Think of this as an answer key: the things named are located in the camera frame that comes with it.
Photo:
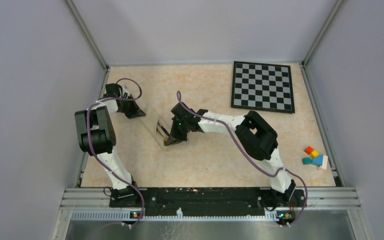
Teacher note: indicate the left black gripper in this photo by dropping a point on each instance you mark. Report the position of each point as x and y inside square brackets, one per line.
[135, 111]

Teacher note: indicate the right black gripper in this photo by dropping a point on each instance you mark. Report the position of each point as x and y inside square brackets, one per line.
[175, 137]

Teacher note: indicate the gold spoon green handle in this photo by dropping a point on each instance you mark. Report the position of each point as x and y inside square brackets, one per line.
[164, 137]

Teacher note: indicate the silver knife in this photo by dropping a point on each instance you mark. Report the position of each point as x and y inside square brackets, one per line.
[161, 126]

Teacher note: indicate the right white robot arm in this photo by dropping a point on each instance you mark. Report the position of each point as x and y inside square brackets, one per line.
[250, 132]

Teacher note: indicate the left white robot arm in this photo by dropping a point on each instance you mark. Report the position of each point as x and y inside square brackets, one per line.
[97, 137]

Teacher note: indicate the black white checkerboard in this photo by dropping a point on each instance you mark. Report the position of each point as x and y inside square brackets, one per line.
[262, 87]

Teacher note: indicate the colourful toy blocks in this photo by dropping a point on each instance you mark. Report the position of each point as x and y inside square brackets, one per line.
[315, 158]

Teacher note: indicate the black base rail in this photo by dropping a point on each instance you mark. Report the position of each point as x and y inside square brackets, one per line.
[205, 201]

